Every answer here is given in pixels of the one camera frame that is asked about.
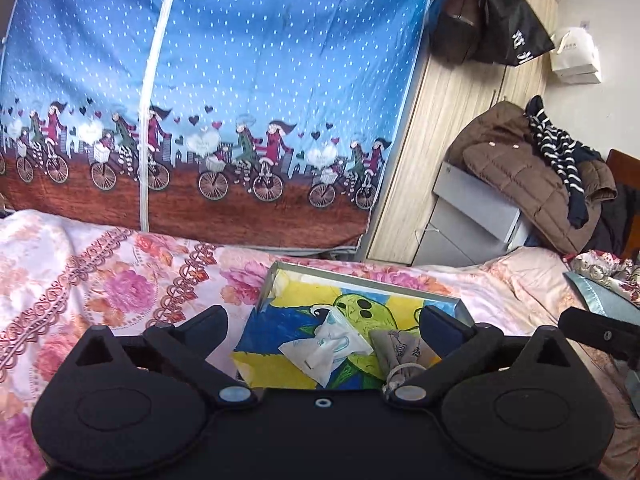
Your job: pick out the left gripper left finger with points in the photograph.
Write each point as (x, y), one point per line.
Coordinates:
(183, 351)

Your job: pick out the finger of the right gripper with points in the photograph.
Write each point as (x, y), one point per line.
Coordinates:
(616, 338)

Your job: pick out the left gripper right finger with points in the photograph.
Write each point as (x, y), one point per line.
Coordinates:
(464, 351)

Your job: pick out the grey linen drawstring pouch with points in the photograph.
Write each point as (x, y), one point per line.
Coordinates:
(401, 355)

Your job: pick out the white teal printed face mask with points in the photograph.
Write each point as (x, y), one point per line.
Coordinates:
(334, 340)

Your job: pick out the teal satin pillow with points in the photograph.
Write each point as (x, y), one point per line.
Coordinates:
(602, 301)

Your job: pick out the floral patterned pillow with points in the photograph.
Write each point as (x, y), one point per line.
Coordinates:
(611, 272)

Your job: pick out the grey tray with frog picture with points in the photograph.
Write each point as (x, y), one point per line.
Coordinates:
(371, 298)

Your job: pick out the grey storage box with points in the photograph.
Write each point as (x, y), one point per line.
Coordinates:
(471, 222)

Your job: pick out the floral pink bedspread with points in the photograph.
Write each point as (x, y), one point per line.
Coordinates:
(60, 276)

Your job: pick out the navy white striped garment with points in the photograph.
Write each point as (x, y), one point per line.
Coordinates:
(563, 154)

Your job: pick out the brown puffer jacket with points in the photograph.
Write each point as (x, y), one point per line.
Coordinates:
(498, 148)

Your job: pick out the wooden wardrobe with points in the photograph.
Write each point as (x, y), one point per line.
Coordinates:
(441, 101)

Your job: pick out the blue bicycle print curtain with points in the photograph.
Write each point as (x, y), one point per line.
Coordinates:
(264, 123)

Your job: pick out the white paper gift bag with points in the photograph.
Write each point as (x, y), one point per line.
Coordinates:
(575, 58)

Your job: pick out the black shopping bag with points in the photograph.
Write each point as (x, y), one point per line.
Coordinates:
(511, 34)

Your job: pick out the dark brown handbag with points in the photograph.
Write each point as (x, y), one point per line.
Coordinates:
(453, 30)

